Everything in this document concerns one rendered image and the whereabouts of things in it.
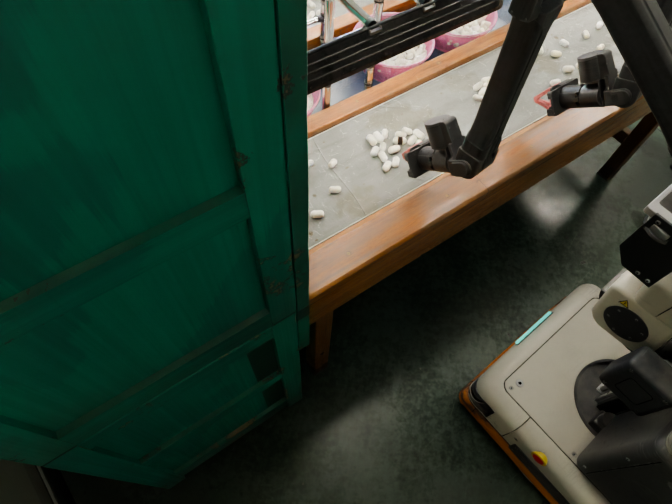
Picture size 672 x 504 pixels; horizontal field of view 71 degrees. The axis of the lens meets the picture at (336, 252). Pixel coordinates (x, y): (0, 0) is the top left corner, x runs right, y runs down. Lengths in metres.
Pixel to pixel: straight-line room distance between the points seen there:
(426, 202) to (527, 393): 0.72
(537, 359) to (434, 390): 0.39
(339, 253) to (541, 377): 0.84
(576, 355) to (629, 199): 1.07
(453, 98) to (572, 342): 0.88
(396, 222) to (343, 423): 0.85
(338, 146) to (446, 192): 0.33
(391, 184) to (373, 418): 0.88
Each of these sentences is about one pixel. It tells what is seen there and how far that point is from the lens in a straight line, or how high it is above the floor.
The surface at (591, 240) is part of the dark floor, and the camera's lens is 2.38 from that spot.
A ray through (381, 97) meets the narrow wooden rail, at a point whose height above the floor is 0.76.
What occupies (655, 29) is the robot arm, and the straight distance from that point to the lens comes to 0.81.
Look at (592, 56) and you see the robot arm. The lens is 1.31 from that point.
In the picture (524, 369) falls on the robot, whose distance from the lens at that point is 1.67.
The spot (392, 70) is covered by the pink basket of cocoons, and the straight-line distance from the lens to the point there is 1.59.
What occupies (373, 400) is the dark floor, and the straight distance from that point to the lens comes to 1.81.
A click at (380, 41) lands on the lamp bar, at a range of 1.13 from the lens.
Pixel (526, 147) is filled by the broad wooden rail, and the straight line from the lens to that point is 1.46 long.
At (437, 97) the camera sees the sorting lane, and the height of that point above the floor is 0.74.
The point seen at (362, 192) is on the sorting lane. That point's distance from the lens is 1.27.
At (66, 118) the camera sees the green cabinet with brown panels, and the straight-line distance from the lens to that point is 0.44.
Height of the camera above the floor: 1.76
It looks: 61 degrees down
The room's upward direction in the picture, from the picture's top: 5 degrees clockwise
